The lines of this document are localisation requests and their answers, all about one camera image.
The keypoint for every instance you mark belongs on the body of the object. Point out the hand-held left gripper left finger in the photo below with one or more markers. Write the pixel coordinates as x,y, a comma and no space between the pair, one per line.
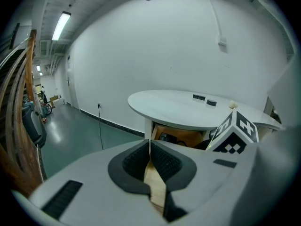
94,185

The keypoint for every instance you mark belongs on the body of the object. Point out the white door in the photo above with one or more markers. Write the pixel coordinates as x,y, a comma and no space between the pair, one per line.
70,91

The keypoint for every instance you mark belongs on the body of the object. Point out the large wooden drawer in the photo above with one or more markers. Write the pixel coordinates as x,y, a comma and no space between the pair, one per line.
188,135

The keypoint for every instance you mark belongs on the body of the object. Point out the black rectangular case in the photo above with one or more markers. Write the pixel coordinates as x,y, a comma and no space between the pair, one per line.
198,97

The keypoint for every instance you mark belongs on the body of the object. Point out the small beige makeup sponge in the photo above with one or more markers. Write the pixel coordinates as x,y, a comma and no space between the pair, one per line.
233,104

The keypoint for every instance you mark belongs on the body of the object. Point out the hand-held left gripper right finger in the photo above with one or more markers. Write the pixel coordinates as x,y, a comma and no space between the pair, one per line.
211,185

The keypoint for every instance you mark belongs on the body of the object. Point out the white wall conduit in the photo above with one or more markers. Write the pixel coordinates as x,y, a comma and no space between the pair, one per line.
222,42

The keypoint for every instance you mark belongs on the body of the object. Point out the round makeup compact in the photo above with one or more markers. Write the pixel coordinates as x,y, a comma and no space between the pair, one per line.
211,102

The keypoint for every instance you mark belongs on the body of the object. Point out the cardboard box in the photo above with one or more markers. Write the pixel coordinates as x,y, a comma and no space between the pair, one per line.
53,100

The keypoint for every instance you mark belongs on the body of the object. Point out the white wall socket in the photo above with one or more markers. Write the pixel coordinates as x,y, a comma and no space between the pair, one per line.
99,103

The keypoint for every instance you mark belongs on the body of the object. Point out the dark grey bin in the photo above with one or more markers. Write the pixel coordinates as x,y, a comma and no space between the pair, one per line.
33,126

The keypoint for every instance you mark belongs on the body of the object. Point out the white round table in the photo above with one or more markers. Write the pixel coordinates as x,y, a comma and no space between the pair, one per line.
176,107

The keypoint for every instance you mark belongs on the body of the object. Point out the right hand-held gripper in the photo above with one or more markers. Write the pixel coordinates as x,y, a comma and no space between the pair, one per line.
232,135

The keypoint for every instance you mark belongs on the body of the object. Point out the long ceiling light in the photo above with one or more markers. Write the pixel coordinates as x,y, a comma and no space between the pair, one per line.
61,26

